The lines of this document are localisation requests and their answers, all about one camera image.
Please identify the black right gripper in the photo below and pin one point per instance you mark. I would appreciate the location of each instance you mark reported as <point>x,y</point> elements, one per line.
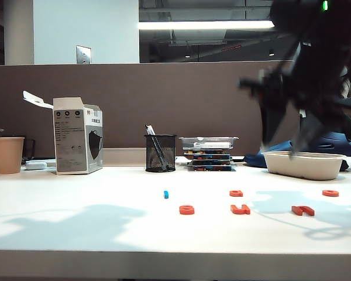
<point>310,93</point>

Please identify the orange letter n magnet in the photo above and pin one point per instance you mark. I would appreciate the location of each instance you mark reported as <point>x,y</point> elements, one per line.
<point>302,210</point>

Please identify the orange letter u magnet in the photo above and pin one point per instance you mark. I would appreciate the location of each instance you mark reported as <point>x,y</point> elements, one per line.
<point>240,209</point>

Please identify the orange curved letter magnet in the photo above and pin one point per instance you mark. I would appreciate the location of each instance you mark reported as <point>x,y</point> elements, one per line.
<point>187,209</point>

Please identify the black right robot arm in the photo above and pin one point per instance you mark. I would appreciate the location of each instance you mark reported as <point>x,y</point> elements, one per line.
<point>319,35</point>

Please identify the orange letter o magnet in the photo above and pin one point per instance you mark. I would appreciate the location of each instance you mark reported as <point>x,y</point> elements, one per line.
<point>330,193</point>

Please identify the orange letter a magnet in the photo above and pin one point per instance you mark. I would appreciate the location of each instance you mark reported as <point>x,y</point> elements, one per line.
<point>236,193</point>

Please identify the blue letter l magnet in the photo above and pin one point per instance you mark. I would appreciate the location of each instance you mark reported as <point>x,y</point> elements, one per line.
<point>165,194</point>

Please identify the blue cloth bag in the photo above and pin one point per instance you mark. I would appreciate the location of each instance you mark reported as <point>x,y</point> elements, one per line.
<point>279,147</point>

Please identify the beige oblong pulp tray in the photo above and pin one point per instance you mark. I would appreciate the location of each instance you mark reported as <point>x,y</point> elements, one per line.
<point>316,169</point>

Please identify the white flat box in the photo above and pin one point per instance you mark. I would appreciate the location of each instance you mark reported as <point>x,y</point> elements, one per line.
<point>212,145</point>

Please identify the clear plastic tray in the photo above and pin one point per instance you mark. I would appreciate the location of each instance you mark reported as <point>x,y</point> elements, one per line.
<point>190,143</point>

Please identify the black mesh pen holder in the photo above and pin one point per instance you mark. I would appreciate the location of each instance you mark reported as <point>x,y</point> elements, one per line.
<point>161,155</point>

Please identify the white ceiling light strip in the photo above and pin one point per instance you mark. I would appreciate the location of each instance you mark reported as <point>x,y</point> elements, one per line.
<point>207,25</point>

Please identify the black pen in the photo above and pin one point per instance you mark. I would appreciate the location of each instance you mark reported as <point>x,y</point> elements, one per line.
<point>153,132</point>

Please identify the white capped pen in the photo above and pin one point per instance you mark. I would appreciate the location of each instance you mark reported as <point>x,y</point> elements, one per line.
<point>148,129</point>

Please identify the brown desk partition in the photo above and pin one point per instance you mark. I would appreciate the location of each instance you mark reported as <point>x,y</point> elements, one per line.
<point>120,99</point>

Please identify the grey face mask carton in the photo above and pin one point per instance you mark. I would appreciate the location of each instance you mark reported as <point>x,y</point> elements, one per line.
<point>73,140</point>

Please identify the dark drinking glass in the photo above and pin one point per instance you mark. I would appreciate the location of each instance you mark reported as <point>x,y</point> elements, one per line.
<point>29,149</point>

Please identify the brown paper cup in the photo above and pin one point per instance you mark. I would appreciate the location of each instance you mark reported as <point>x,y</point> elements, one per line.
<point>8,156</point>

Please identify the beige partition base rail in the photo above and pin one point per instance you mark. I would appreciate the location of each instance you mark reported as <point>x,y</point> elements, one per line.
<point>123,158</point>

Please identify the metal wall plate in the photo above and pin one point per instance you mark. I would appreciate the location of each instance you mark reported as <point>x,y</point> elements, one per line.
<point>83,55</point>

